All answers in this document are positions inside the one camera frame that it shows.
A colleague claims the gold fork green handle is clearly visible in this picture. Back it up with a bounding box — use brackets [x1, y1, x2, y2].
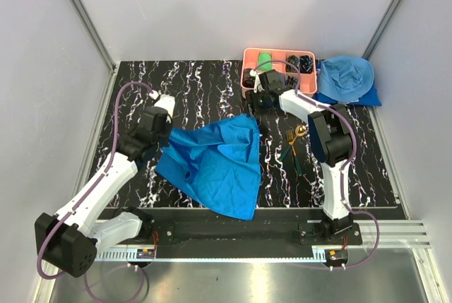
[287, 129, 302, 177]

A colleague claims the gold spoon green handle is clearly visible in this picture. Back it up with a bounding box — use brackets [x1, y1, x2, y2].
[280, 125, 307, 162]

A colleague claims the blue cloth napkin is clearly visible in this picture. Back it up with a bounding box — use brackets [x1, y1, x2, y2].
[155, 114, 261, 220]

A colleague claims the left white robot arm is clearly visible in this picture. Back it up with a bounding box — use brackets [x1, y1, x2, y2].
[35, 102, 174, 279]

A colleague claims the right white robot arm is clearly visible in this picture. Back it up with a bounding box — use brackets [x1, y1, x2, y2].
[245, 69, 357, 244]

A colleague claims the dark patterned rolled tie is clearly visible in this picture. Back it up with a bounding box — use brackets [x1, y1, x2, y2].
[242, 68, 255, 88]

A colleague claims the dark floral rolled tie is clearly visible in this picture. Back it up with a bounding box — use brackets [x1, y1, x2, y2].
[286, 75, 298, 88]

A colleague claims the green rolled cloth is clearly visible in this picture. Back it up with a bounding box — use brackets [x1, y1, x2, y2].
[257, 52, 272, 71]

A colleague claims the green patterned rolled tie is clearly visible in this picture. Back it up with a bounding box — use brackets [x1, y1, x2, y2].
[285, 54, 299, 73]

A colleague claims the navy dotted rolled tie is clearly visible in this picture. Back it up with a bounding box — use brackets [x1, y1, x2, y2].
[299, 55, 314, 73]

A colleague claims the pink compartment tray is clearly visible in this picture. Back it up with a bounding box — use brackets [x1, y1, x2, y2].
[240, 47, 318, 99]

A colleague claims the light blue bucket hat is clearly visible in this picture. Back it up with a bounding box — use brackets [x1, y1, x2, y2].
[318, 56, 374, 102]

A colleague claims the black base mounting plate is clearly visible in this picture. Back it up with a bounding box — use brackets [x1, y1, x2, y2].
[145, 208, 362, 261]

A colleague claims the blue folded cloth bag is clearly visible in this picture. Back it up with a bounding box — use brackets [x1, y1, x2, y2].
[313, 85, 381, 107]

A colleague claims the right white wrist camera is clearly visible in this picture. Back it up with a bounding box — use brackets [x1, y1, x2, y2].
[243, 69, 258, 88]

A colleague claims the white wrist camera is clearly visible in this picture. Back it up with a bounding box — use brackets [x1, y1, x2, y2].
[148, 91, 175, 118]
[243, 69, 258, 88]

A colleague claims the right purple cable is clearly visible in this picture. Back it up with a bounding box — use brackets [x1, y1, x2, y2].
[252, 61, 381, 271]

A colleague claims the purple cable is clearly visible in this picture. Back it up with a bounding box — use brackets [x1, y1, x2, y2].
[37, 82, 156, 302]
[252, 61, 381, 271]

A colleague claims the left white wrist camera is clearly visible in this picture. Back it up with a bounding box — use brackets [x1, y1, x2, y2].
[148, 91, 175, 118]

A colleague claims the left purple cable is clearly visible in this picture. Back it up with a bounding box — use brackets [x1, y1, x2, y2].
[37, 82, 156, 302]

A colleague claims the left aluminium frame post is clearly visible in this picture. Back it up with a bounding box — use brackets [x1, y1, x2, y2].
[69, 0, 117, 72]

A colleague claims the aluminium frame post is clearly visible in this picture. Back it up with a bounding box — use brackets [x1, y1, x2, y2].
[69, 0, 117, 72]
[362, 0, 403, 61]

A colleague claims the right aluminium frame post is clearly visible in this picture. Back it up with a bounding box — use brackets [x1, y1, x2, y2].
[362, 0, 403, 61]

